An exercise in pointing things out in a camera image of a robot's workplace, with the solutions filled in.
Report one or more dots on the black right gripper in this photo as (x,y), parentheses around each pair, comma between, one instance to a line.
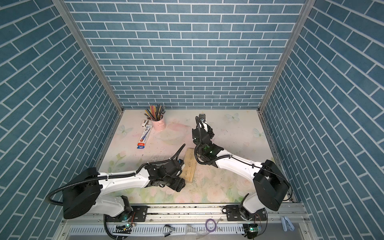
(195,133)

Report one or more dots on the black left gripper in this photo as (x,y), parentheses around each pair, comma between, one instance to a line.
(179,183)

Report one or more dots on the light wooden nail block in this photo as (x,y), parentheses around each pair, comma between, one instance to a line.
(189,167)

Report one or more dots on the red black claw hammer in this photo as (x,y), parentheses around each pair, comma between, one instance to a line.
(202,117)

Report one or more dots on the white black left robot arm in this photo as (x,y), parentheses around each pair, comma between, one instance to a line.
(89,192)

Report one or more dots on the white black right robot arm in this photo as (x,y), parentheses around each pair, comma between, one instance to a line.
(271,186)

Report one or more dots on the pink metal pencil bucket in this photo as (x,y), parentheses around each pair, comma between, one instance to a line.
(159,125)

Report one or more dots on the white blue pencil box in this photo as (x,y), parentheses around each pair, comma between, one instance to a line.
(145,136)

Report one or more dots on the bundle of coloured pencils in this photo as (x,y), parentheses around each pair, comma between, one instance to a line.
(155,113)

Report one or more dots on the grey blue clamp tool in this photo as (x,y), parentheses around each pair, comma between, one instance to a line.
(287,224)

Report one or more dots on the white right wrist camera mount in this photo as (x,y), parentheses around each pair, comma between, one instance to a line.
(206,126)

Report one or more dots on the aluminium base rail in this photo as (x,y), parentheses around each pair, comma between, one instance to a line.
(178,219)

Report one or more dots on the aluminium corner post right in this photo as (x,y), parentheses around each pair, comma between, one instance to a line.
(307,7)

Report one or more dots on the aluminium corner post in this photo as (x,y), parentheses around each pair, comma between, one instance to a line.
(307,7)
(74,29)

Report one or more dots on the aluminium corner post left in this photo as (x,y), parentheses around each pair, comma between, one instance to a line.
(74,29)

